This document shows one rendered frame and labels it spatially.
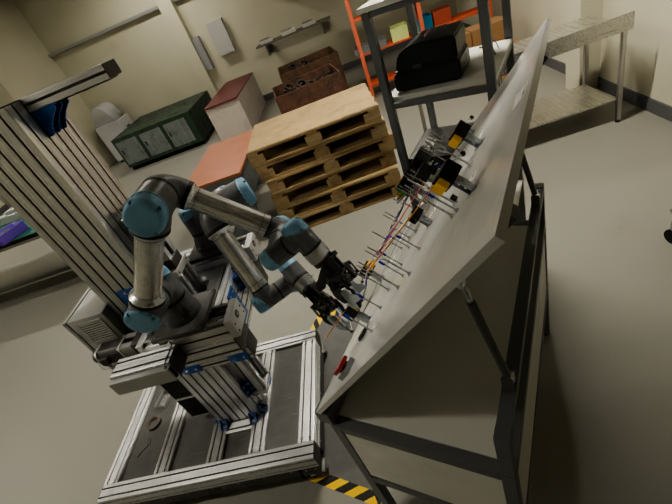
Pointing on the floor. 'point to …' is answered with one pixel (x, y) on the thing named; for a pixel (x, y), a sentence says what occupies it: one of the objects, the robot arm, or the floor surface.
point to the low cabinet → (166, 132)
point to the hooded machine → (110, 124)
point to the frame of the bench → (453, 447)
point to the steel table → (551, 109)
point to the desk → (226, 167)
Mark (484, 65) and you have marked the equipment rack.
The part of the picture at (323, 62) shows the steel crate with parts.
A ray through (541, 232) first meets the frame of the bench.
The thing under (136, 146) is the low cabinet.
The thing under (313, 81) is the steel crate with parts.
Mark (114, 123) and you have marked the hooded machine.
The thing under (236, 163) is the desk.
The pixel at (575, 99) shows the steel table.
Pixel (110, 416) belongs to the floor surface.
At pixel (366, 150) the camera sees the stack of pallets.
